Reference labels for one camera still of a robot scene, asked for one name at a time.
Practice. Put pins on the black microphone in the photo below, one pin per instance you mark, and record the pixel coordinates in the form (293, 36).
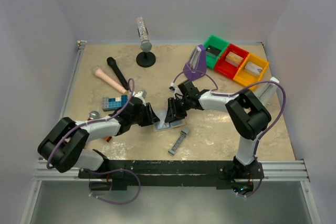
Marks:
(113, 65)

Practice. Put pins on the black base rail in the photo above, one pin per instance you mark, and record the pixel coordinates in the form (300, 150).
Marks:
(119, 175)

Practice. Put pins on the white grey metronome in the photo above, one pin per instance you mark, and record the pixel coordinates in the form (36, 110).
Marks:
(265, 91)

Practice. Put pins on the red glitter microphone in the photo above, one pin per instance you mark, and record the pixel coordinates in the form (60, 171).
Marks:
(93, 115)

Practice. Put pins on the blue and orange block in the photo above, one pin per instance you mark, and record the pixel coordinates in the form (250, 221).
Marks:
(108, 138)

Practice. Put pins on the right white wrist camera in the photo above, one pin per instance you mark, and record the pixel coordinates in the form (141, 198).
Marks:
(174, 89)

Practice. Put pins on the white card in yellow bin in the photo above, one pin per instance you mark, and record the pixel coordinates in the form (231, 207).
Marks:
(253, 69)

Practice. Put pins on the aluminium frame rail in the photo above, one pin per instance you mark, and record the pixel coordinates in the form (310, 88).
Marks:
(65, 95)

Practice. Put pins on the green bin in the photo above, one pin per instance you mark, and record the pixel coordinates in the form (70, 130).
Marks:
(217, 43)

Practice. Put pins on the tan card in red bin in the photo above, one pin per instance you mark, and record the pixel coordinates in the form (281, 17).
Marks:
(233, 59)

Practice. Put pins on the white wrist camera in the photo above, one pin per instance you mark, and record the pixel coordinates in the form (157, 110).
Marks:
(174, 89)
(140, 94)

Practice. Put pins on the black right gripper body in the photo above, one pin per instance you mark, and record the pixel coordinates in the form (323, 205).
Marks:
(186, 102)

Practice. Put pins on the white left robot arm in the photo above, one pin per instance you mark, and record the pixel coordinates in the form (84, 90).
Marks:
(63, 145)

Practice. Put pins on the grey truss piece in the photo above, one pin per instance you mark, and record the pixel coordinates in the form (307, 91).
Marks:
(183, 134)

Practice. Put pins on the pink microphone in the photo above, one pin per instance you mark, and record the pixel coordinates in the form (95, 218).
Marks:
(98, 72)

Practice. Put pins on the glitter microphone on stand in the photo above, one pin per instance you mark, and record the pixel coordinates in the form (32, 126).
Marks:
(146, 45)

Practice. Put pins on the red bin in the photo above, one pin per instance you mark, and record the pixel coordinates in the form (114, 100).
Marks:
(224, 67)

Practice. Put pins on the beige card holder wallet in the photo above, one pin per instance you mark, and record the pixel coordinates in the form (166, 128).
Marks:
(161, 125)

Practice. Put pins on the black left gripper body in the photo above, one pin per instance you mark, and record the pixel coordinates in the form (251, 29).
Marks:
(139, 119)

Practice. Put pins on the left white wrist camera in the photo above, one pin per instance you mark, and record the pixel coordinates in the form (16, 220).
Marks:
(140, 94)

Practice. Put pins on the black round microphone stand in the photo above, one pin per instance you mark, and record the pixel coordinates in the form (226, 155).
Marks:
(146, 59)

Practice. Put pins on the purple metronome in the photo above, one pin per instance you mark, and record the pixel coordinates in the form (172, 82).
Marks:
(196, 66)

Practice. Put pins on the yellow bin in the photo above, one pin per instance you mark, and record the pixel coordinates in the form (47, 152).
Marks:
(246, 79)

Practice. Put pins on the black card in green bin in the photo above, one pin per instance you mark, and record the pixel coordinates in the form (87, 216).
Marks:
(212, 52)

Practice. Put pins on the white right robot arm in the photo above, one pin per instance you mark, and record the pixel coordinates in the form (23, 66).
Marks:
(248, 114)

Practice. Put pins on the light blue toy brick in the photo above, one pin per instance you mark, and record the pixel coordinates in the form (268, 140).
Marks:
(115, 103)

